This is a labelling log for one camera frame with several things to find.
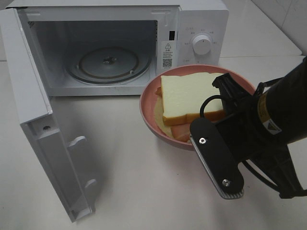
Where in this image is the glass microwave turntable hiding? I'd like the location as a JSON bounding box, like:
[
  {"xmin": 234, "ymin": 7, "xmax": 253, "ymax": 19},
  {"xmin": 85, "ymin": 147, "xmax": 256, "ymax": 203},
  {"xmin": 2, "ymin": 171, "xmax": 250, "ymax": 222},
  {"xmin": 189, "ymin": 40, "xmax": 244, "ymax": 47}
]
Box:
[{"xmin": 66, "ymin": 46, "xmax": 151, "ymax": 84}]

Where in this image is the upper white power knob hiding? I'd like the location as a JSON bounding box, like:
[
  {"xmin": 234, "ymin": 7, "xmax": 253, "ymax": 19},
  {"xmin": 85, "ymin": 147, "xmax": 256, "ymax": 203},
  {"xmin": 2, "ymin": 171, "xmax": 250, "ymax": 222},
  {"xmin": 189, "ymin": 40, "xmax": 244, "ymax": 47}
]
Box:
[{"xmin": 192, "ymin": 34, "xmax": 213, "ymax": 55}]

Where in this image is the white microwave oven body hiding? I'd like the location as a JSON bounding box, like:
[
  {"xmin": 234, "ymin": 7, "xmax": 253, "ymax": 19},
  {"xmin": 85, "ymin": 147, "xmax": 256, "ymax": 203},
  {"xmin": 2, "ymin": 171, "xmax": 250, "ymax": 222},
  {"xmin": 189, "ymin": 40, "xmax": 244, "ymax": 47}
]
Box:
[{"xmin": 4, "ymin": 0, "xmax": 229, "ymax": 97}]

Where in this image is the pink ham slice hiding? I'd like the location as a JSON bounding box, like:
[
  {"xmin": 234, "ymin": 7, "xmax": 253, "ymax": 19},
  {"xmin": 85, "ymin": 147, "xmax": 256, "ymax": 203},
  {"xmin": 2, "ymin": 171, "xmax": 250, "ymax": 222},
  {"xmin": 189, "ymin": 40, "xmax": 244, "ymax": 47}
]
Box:
[{"xmin": 154, "ymin": 86, "xmax": 192, "ymax": 143}]

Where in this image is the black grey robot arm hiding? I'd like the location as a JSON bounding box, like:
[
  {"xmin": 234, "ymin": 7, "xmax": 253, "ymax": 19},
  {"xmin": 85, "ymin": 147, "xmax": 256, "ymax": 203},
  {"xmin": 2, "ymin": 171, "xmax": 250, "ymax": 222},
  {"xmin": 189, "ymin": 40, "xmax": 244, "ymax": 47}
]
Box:
[{"xmin": 189, "ymin": 60, "xmax": 307, "ymax": 199}]

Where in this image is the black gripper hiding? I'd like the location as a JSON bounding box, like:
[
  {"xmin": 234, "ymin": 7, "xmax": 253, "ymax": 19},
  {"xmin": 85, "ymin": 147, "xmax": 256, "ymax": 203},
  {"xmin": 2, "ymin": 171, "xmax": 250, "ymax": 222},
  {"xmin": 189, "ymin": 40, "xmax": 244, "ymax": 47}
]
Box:
[{"xmin": 190, "ymin": 73, "xmax": 290, "ymax": 199}]

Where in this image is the white microwave door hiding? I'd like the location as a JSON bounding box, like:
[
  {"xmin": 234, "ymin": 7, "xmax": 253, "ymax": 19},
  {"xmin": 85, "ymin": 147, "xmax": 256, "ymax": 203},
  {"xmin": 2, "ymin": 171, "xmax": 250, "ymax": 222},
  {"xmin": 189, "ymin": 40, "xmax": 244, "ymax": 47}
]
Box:
[{"xmin": 0, "ymin": 8, "xmax": 97, "ymax": 222}]

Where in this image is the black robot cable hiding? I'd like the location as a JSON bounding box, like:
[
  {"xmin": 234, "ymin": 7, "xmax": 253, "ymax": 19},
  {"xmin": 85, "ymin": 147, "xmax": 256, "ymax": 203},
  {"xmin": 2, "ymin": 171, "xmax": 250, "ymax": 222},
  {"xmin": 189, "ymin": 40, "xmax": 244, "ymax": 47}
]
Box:
[{"xmin": 199, "ymin": 95, "xmax": 281, "ymax": 192}]

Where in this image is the white warning label sticker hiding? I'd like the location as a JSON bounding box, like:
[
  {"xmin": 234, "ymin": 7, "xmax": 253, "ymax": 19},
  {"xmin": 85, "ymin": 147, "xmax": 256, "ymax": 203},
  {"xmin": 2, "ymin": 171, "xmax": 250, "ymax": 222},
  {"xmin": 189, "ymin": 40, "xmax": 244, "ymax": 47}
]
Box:
[{"xmin": 160, "ymin": 40, "xmax": 177, "ymax": 69}]

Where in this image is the white bread slice top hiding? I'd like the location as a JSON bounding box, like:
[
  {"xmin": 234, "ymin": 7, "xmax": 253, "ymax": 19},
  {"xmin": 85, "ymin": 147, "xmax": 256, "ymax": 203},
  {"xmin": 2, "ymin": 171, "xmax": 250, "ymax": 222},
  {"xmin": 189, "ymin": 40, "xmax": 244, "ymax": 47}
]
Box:
[{"xmin": 161, "ymin": 72, "xmax": 222, "ymax": 126}]

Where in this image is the pink round plate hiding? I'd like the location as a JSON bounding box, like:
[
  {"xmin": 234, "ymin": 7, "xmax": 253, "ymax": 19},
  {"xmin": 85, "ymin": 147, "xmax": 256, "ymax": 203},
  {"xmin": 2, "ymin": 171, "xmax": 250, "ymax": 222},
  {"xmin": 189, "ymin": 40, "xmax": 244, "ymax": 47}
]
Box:
[{"xmin": 140, "ymin": 65, "xmax": 255, "ymax": 151}]

